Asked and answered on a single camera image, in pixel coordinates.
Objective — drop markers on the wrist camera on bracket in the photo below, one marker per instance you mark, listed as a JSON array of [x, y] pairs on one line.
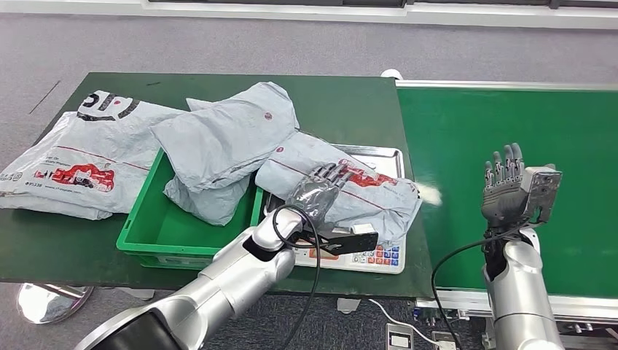
[[543, 191], [352, 239]]

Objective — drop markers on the green plastic crate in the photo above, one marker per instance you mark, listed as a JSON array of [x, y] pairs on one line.
[[159, 232]]

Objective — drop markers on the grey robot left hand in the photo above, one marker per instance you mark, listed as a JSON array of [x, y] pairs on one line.
[[318, 191]]

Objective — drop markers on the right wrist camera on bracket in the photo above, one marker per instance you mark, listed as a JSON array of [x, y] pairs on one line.
[[543, 191]]

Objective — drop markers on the chrome round table base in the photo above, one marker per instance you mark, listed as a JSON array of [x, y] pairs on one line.
[[48, 302]]

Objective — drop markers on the grey floor socket box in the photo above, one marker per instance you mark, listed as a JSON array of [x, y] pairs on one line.
[[445, 343], [399, 340]]

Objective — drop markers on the grey parcel bag red logo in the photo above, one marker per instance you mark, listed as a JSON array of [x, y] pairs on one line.
[[381, 198]]

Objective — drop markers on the grey table leg bracket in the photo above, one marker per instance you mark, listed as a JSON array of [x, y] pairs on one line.
[[347, 306]]

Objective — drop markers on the white conveyor roller end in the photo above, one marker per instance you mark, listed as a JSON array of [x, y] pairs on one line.
[[391, 74]]

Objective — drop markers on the green conveyor belt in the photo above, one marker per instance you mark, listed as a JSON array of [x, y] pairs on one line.
[[458, 130]]

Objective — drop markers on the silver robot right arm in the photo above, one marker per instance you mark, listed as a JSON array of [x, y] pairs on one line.
[[519, 294]]

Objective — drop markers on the white scale with steel tray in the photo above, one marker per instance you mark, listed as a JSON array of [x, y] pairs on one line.
[[386, 256]]

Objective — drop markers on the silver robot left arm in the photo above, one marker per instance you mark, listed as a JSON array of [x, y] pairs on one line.
[[227, 285]]

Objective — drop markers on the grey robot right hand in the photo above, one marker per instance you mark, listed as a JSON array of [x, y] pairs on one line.
[[502, 193]]

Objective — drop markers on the large flat printed mailer bag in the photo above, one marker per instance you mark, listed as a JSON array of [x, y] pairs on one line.
[[87, 154]]

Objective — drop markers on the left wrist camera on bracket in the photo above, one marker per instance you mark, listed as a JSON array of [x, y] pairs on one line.
[[352, 239]]

